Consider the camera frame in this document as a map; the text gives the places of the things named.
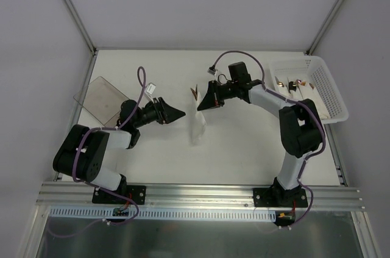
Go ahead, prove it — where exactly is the copper spoon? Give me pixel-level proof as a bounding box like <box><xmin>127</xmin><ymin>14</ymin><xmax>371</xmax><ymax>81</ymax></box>
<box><xmin>190</xmin><ymin>85</ymin><xmax>199</xmax><ymax>101</ymax></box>

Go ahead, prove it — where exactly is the white paper napkin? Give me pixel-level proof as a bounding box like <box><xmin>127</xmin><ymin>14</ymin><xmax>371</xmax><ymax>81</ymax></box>
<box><xmin>190</xmin><ymin>91</ymin><xmax>207</xmax><ymax>145</ymax></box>

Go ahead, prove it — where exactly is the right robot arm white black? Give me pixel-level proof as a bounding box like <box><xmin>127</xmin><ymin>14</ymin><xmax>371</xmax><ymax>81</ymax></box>
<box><xmin>197</xmin><ymin>79</ymin><xmax>326</xmax><ymax>207</ymax></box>

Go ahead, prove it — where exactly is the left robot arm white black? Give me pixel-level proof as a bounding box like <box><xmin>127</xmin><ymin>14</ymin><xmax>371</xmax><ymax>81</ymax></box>
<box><xmin>52</xmin><ymin>97</ymin><xmax>186</xmax><ymax>203</ymax></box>

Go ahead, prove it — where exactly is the rolled napkin bundle in basket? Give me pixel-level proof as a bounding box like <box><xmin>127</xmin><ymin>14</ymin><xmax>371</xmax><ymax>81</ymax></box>
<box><xmin>275</xmin><ymin>76</ymin><xmax>289</xmax><ymax>97</ymax></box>

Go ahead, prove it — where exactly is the smoky transparent plastic container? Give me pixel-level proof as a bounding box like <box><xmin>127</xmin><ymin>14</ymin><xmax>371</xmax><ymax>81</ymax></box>
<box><xmin>73</xmin><ymin>76</ymin><xmax>129</xmax><ymax>127</ymax></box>

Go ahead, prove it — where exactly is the white plastic basket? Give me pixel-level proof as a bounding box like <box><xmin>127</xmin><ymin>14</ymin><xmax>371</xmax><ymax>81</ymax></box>
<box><xmin>269</xmin><ymin>56</ymin><xmax>349</xmax><ymax>124</ymax></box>

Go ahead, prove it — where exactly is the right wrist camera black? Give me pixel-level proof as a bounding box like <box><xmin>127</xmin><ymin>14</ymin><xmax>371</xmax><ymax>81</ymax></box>
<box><xmin>228</xmin><ymin>62</ymin><xmax>252</xmax><ymax>84</ymax></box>

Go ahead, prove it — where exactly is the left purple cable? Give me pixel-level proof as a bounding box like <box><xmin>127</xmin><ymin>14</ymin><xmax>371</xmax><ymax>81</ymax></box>
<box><xmin>45</xmin><ymin>66</ymin><xmax>158</xmax><ymax>237</ymax></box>

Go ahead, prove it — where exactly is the purple cable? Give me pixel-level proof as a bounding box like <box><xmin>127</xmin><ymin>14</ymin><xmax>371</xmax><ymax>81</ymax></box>
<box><xmin>207</xmin><ymin>50</ymin><xmax>325</xmax><ymax>233</ymax></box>
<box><xmin>45</xmin><ymin>66</ymin><xmax>158</xmax><ymax>237</ymax></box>

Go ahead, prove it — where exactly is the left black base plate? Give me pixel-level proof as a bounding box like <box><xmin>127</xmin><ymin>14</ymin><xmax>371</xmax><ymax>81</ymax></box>
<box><xmin>91</xmin><ymin>185</ymin><xmax>146</xmax><ymax>205</ymax></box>

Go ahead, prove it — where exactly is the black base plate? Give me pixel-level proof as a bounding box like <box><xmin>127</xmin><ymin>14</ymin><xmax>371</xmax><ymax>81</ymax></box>
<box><xmin>91</xmin><ymin>185</ymin><xmax>146</xmax><ymax>205</ymax></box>
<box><xmin>252</xmin><ymin>187</ymin><xmax>308</xmax><ymax>209</ymax></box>

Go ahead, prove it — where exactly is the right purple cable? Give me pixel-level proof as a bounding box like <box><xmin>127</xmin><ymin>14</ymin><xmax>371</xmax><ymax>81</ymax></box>
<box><xmin>207</xmin><ymin>50</ymin><xmax>325</xmax><ymax>233</ymax></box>

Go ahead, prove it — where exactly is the white slotted cable duct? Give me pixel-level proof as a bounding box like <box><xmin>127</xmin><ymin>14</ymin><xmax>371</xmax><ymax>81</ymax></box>
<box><xmin>49</xmin><ymin>206</ymin><xmax>277</xmax><ymax>223</ymax></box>

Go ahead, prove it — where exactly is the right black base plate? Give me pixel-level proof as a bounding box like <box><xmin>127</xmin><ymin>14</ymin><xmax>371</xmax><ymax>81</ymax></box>
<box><xmin>252</xmin><ymin>187</ymin><xmax>308</xmax><ymax>209</ymax></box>

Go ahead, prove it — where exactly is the aluminium front rail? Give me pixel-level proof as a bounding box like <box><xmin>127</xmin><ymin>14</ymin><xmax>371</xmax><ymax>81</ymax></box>
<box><xmin>36</xmin><ymin>181</ymin><xmax>366</xmax><ymax>212</ymax></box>

